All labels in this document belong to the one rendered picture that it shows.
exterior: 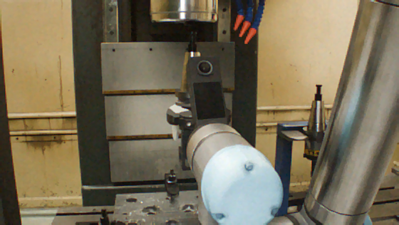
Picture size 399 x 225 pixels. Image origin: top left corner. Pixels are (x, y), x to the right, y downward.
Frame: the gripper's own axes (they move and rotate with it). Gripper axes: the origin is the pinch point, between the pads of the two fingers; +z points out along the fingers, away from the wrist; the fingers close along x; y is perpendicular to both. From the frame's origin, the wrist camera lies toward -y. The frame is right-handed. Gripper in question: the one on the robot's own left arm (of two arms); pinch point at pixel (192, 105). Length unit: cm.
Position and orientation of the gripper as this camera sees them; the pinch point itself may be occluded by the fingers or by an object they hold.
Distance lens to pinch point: 66.6
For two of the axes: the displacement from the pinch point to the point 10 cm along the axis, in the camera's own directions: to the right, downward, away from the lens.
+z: -1.6, -2.0, 9.7
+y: 0.0, 9.8, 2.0
